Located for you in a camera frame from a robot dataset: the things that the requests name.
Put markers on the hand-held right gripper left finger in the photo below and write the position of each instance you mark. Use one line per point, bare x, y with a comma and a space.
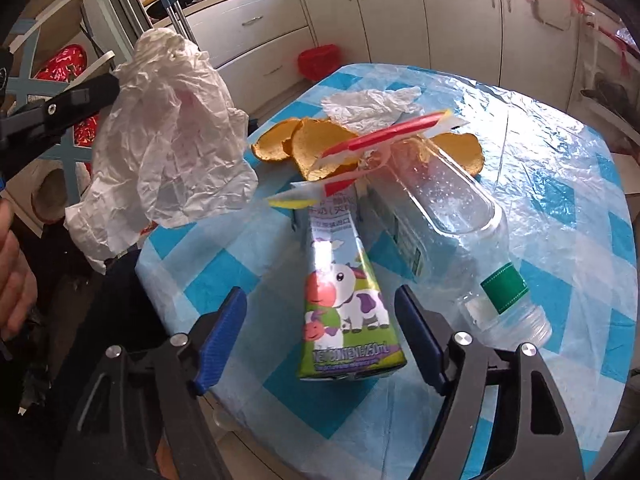
220, 340

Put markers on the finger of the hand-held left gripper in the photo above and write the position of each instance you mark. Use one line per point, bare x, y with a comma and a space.
75, 100

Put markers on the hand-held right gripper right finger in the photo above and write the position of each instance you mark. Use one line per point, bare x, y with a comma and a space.
420, 340

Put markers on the cow print milk carton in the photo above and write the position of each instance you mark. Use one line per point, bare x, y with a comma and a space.
340, 310

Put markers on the white paper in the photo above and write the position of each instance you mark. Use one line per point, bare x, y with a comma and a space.
165, 135

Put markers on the person's left hand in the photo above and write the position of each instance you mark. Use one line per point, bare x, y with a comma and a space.
15, 280

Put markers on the red patterned cushion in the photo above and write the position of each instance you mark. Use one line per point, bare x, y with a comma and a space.
62, 62

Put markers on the blue wooden chair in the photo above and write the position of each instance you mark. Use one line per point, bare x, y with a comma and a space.
30, 60

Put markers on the metal mop pole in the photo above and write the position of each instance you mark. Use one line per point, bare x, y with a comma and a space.
175, 17

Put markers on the black frying pan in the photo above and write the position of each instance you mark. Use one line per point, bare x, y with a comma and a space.
172, 2

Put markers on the clear plastic bottle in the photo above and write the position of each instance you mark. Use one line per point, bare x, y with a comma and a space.
450, 200

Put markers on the white yellow paper sleeve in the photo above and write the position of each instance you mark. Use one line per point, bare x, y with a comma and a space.
295, 199

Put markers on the blue checkered tablecloth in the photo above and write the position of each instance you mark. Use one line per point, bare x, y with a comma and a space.
560, 220

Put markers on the red white paper sleeve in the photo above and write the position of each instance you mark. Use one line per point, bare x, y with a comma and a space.
390, 135

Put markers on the white crumpled tissue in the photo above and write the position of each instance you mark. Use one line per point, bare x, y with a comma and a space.
360, 107

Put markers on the red basket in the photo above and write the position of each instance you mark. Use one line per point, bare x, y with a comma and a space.
319, 62

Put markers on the white kitchen cabinets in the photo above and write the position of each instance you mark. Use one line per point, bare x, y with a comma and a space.
400, 10

